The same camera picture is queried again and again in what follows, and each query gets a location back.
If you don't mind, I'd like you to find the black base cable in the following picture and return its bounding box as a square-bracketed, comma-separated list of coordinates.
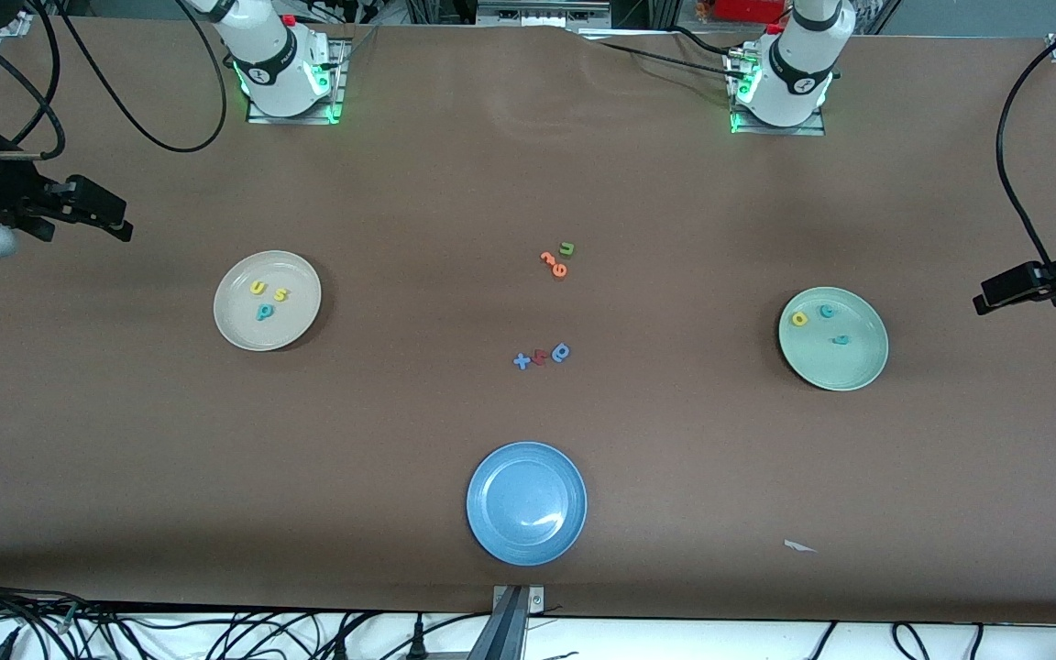
[668, 26, 749, 60]
[580, 35, 742, 74]

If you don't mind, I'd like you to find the red box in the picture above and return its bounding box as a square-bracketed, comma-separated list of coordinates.
[716, 0, 786, 24]

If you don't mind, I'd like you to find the black looped cable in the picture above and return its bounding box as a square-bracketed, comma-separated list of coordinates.
[893, 621, 934, 660]

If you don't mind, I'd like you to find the grey metal frame unit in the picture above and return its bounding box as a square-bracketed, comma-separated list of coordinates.
[476, 0, 611, 27]

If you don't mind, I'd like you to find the beige brown plate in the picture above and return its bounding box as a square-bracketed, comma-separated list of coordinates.
[214, 250, 322, 352]

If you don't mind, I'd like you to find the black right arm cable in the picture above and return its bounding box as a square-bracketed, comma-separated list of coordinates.
[0, 0, 228, 164]

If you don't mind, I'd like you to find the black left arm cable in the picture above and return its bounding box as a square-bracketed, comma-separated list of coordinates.
[995, 0, 1056, 287]

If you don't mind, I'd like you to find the green plate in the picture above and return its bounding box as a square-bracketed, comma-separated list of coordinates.
[778, 287, 889, 392]

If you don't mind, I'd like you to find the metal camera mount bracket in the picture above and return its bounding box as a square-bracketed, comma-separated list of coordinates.
[468, 585, 547, 660]

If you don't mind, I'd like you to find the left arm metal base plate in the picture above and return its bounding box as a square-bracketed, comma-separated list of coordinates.
[728, 50, 827, 137]

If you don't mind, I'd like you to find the blue plate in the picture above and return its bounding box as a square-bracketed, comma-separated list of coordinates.
[467, 442, 588, 567]

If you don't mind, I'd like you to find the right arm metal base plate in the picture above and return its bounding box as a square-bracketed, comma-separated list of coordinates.
[247, 37, 346, 125]

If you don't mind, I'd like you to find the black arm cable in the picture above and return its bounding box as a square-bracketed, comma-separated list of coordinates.
[0, 0, 228, 164]
[995, 0, 1056, 287]

